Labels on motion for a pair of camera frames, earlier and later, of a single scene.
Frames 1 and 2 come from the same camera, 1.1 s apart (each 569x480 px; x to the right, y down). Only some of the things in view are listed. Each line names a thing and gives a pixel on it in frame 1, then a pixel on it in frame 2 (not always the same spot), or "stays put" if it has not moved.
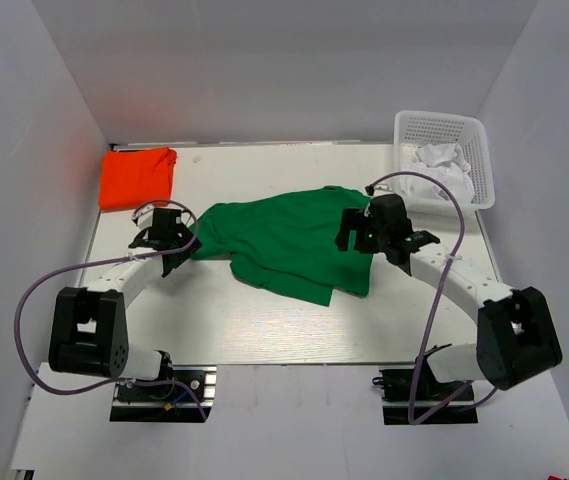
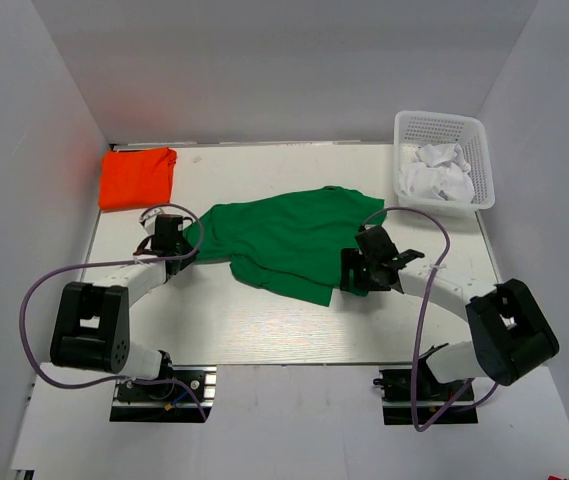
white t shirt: x=446 y=163 stays put
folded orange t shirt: x=130 y=179 stays put
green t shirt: x=287 y=242 stays put
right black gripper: x=359 y=231 to x=356 y=273
